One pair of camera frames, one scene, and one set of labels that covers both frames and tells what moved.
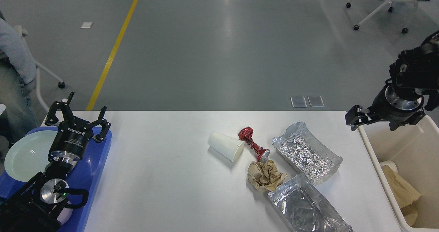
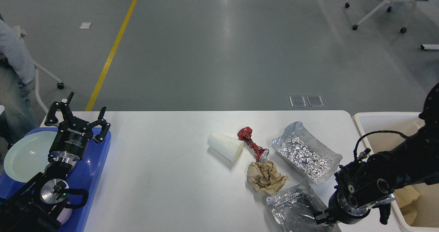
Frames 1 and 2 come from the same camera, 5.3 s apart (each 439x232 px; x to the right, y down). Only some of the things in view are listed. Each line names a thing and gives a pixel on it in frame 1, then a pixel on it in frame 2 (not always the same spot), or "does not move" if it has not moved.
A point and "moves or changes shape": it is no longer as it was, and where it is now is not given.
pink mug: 64,215 does not move
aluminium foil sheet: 316,162 does not move
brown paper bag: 404,194 does not move
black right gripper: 387,107 to 340,210
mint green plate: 28,156 does not move
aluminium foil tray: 303,208 moves or changes shape
